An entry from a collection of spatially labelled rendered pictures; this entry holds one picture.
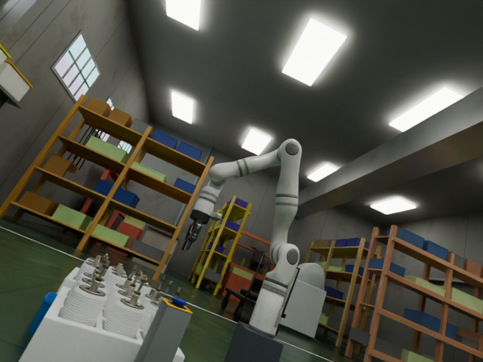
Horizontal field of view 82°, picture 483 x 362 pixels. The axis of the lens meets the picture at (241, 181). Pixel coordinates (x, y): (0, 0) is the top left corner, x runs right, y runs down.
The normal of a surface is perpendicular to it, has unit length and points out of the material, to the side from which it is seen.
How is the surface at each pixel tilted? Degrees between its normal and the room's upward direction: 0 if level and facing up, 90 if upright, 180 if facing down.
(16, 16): 90
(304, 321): 90
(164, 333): 90
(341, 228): 90
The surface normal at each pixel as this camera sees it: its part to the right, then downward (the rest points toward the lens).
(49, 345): 0.45, -0.14
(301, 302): 0.11, -0.31
